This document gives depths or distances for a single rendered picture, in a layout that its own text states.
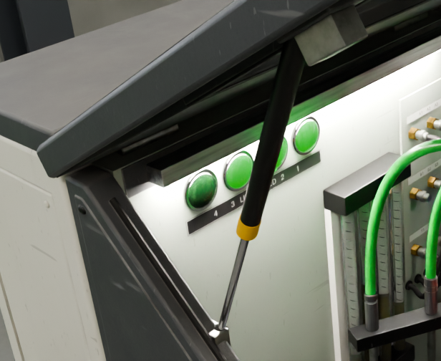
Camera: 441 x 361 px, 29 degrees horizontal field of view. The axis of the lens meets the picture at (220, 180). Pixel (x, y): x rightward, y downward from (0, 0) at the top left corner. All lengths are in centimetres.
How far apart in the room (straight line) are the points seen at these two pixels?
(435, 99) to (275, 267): 37
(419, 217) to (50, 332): 59
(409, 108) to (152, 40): 38
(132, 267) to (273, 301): 32
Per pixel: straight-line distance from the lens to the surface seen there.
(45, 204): 97
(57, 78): 105
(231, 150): 96
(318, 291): 121
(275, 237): 110
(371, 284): 115
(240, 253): 75
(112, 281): 91
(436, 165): 135
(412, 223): 134
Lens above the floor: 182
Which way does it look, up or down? 26 degrees down
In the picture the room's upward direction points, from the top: 8 degrees counter-clockwise
